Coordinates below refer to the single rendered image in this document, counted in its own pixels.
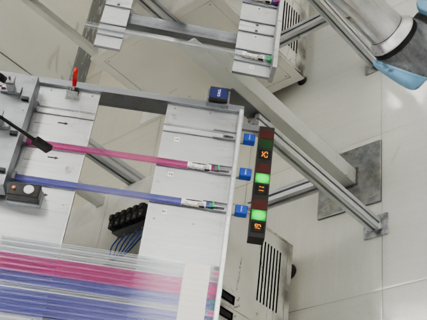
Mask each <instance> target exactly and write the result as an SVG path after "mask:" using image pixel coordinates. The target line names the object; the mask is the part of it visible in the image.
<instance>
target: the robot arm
mask: <svg viewBox="0 0 427 320"><path fill-rule="evenodd" d="M328 1H329V2H330V3H331V4H332V5H333V6H334V7H335V8H336V9H337V10H338V11H339V12H340V13H341V14H342V15H343V16H344V17H345V18H346V19H347V20H348V21H349V22H350V23H351V24H352V25H353V26H354V27H355V28H356V29H357V30H358V31H359V32H360V33H361V34H362V35H363V36H364V37H365V38H366V39H367V40H369V41H370V42H371V47H370V51H371V53H372V54H373V55H374V56H375V57H376V58H377V59H375V60H374V63H373V66H374V67H375V68H376V69H377V70H379V71H380V72H382V73H383V74H384V75H385V76H387V77H389V78H390V79H392V80H393V81H394V82H396V83H398V84H399V85H401V86H403V87H404V88H407V89H409V90H417V89H418V88H420V87H421V86H422V85H423V84H424V82H425V81H426V80H427V0H417V1H416V6H417V10H418V12H417V13H416V15H415V16H414V17H413V18H412V17H411V16H410V15H399V14H398V13H397V12H396V11H395V10H394V9H393V8H392V7H391V6H390V5H389V4H388V3H387V2H386V1H385V0H328Z"/></svg>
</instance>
